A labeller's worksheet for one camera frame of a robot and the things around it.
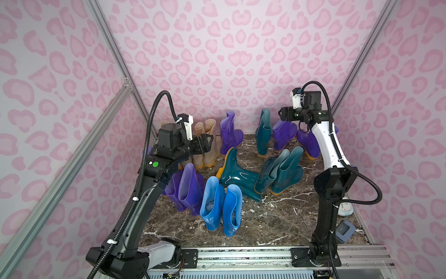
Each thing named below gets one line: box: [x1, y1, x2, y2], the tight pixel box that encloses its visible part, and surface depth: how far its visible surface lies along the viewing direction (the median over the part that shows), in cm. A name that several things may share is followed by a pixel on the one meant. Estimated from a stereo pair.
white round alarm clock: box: [337, 195, 354, 217], surface depth 86 cm
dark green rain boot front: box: [216, 147, 262, 203], surface depth 97 cm
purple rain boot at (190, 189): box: [178, 162, 205, 217], surface depth 69 cm
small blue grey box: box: [335, 219, 356, 243], surface depth 80 cm
